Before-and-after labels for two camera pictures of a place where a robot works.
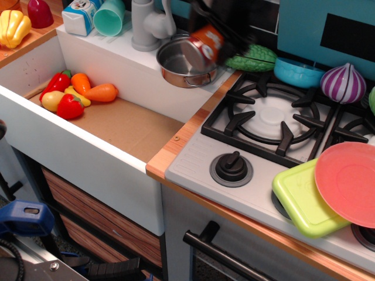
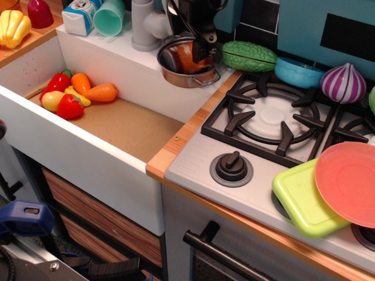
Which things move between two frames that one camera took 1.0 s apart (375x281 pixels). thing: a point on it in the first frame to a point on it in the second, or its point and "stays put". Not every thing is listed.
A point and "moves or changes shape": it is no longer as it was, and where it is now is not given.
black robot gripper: x=233 y=17 to x=198 y=16
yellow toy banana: x=86 y=102 stays put
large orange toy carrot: x=103 y=92 stays put
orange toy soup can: x=203 y=48 moves or changes shape
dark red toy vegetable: x=41 y=16 stays put
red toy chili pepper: x=58 y=81 stays put
